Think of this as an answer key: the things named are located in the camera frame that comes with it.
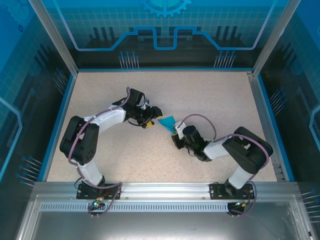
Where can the blue paper sheet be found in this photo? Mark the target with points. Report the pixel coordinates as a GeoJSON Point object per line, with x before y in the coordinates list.
{"type": "Point", "coordinates": [168, 122]}

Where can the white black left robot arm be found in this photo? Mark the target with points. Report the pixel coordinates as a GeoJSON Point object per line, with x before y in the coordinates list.
{"type": "Point", "coordinates": [80, 140]}

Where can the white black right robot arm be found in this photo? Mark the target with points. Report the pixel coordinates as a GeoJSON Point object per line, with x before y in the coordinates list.
{"type": "Point", "coordinates": [247, 147]}

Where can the blue gear print panel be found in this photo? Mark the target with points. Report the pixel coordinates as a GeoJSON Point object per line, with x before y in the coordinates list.
{"type": "Point", "coordinates": [160, 57]}

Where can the grey metal tray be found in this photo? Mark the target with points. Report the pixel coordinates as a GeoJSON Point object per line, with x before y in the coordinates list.
{"type": "Point", "coordinates": [162, 227]}

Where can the blue printed side panel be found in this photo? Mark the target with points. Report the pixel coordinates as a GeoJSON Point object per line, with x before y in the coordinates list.
{"type": "Point", "coordinates": [25, 100]}
{"type": "Point", "coordinates": [300, 100]}

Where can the aluminium mounting rail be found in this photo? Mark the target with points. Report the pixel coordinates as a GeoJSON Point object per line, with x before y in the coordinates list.
{"type": "Point", "coordinates": [162, 190]}

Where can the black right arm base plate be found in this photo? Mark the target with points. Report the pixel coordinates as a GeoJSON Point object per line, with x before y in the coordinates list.
{"type": "Point", "coordinates": [216, 192]}

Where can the aluminium side rail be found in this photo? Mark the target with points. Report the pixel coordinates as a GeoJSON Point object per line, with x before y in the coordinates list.
{"type": "Point", "coordinates": [267, 130]}

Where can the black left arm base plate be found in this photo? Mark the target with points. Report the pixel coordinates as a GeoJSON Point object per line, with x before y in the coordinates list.
{"type": "Point", "coordinates": [83, 193]}

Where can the aluminium frame post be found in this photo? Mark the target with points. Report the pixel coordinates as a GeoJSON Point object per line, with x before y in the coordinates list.
{"type": "Point", "coordinates": [57, 37]}
{"type": "Point", "coordinates": [272, 37]}

